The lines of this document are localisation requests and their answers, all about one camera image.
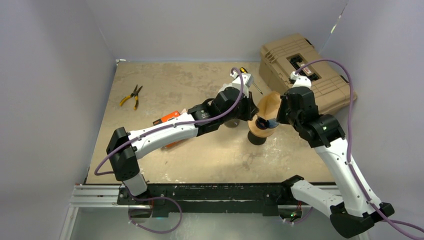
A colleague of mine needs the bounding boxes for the wooden dripper ring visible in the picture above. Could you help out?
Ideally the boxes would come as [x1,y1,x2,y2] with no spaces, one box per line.
[247,118,277,138]

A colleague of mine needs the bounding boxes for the red black coffee carafe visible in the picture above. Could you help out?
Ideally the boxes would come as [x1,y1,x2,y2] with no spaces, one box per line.
[247,131,267,146]

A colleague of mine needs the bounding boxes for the grey glass carafe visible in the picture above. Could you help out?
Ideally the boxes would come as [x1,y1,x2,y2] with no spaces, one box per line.
[224,119,240,128]

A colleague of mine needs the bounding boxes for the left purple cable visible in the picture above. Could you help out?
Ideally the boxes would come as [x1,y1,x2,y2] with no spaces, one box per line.
[94,67,245,200]

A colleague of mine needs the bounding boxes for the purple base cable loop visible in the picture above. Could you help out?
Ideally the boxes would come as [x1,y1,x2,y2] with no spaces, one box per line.
[127,196,183,234]

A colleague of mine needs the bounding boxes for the yellow black screwdriver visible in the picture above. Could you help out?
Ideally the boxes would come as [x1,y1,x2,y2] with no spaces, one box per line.
[239,67,263,95]

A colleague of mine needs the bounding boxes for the tan plastic tool case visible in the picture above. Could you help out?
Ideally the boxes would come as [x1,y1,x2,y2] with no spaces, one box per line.
[258,33,358,115]

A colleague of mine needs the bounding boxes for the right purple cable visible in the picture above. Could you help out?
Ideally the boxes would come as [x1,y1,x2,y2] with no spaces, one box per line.
[294,59,424,240]

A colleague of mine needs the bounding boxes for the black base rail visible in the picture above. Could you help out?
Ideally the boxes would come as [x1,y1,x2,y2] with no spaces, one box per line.
[117,182,298,218]

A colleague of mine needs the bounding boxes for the blue glass dripper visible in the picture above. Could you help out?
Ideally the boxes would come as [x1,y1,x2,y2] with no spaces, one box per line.
[255,116,279,130]

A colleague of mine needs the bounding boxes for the brown paper coffee filter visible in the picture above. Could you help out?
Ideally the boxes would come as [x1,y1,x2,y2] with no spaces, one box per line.
[257,91,281,120]

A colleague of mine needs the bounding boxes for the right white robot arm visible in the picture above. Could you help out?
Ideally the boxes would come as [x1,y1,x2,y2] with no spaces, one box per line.
[277,86,395,239]

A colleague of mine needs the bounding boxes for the yellow handled pliers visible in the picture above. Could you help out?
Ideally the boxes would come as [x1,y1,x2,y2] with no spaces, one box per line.
[119,85,143,111]

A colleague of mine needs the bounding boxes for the orange coffee filter box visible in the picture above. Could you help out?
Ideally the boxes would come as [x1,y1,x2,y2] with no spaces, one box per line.
[152,108,186,150]

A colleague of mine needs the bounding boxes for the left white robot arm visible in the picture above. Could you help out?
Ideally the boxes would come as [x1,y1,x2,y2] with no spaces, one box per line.
[106,86,259,205]

